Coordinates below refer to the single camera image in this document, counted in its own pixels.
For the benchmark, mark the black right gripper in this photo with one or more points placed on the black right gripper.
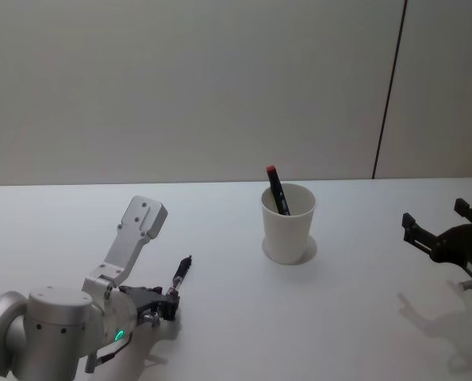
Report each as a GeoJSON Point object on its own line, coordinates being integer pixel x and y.
{"type": "Point", "coordinates": [463, 244]}

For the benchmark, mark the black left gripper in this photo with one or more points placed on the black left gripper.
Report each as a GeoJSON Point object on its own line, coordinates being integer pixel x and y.
{"type": "Point", "coordinates": [140, 297]}

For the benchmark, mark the black pen with silver band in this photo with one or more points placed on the black pen with silver band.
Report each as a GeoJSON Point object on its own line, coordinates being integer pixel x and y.
{"type": "Point", "coordinates": [182, 274]}

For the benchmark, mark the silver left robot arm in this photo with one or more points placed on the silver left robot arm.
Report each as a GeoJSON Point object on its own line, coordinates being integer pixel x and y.
{"type": "Point", "coordinates": [57, 317]}

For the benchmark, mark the white paper cup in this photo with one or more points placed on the white paper cup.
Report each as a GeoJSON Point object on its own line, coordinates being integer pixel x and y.
{"type": "Point", "coordinates": [287, 232]}

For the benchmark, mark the black pen with red cap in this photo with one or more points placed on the black pen with red cap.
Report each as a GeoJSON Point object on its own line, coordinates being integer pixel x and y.
{"type": "Point", "coordinates": [278, 192]}

